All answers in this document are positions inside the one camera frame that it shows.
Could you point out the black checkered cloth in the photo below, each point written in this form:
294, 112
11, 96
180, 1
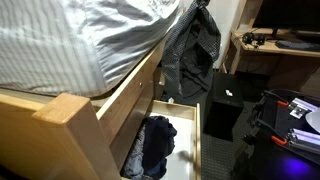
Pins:
190, 56

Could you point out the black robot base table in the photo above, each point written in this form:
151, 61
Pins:
266, 156

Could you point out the large wooden drawer white inside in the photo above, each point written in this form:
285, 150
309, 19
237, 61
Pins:
173, 108

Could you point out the navy blue cloth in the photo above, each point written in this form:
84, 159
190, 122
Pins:
160, 140

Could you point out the grey blue cloth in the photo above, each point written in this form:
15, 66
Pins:
135, 156

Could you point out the black box stool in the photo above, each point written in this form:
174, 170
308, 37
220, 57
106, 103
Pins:
221, 113

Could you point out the small white object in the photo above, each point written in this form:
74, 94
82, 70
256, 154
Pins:
229, 93

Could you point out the black headphones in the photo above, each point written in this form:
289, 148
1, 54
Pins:
250, 37

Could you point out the grey striped sheet mattress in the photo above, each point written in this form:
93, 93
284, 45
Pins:
50, 43

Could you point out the orange black bar clamp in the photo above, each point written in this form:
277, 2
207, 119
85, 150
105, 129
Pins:
278, 140
282, 103

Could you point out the wooden desk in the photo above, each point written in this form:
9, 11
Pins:
290, 66

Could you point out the black keyboard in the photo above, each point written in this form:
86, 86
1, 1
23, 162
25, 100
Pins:
298, 45

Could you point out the black monitor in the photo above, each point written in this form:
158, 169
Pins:
286, 13

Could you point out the white round disc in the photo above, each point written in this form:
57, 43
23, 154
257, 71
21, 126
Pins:
314, 120

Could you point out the wooden bed frame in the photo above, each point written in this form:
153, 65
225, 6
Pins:
66, 133

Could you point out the silver aluminium rail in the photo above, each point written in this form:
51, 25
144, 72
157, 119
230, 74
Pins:
301, 107
305, 140

